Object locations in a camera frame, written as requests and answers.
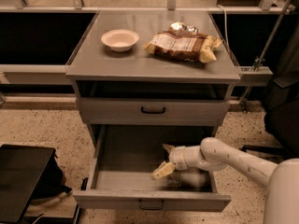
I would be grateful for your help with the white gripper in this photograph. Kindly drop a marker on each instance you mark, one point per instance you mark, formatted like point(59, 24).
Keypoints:
point(178, 158)

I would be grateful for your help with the clear plastic water bottle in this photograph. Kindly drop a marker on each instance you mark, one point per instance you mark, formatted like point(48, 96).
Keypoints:
point(174, 180)

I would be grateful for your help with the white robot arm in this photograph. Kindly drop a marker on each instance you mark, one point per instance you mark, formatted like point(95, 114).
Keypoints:
point(280, 180)

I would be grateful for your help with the open grey lower drawer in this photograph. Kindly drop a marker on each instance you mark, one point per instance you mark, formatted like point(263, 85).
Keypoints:
point(124, 158)

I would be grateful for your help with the grey drawer cabinet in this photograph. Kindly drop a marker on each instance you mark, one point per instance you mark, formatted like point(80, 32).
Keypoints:
point(98, 72)

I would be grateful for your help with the closed grey upper drawer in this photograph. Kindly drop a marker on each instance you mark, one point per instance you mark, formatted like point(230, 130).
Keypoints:
point(127, 112)

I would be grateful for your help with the metal diagonal rod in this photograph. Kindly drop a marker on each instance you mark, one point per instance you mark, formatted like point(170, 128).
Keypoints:
point(250, 72)

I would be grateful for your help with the brown yellow chip bag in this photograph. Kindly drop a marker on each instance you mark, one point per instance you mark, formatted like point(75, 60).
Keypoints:
point(183, 42)

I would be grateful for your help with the black office chair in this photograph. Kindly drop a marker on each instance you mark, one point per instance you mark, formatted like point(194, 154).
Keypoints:
point(281, 103)

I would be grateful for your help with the white paper bowl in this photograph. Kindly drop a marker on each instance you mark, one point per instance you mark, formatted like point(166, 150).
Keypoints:
point(120, 40)

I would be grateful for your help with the black box at left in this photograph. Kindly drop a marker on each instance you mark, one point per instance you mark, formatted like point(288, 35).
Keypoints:
point(27, 173)

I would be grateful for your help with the black drawer handle lower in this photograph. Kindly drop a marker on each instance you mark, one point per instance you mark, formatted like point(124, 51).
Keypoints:
point(151, 205)

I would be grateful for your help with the black drawer handle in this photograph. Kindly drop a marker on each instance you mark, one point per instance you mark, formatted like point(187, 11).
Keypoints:
point(152, 111)
point(151, 205)

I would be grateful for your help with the black drawer handle upper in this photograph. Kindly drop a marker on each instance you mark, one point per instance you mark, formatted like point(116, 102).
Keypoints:
point(152, 111)

